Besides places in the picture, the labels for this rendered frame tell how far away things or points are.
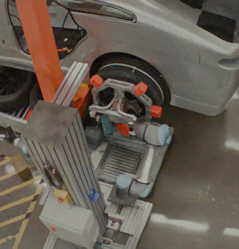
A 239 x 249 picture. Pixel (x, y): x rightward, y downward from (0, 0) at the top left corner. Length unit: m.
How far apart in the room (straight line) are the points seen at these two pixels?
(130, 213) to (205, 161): 1.37
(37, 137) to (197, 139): 2.62
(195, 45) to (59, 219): 1.67
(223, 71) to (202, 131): 1.45
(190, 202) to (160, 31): 1.84
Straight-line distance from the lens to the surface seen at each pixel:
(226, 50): 2.88
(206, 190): 3.94
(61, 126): 1.90
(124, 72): 3.22
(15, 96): 4.24
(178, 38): 2.89
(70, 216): 2.53
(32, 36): 2.70
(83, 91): 3.80
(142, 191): 2.77
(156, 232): 3.72
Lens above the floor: 3.55
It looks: 55 degrees down
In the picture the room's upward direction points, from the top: 8 degrees counter-clockwise
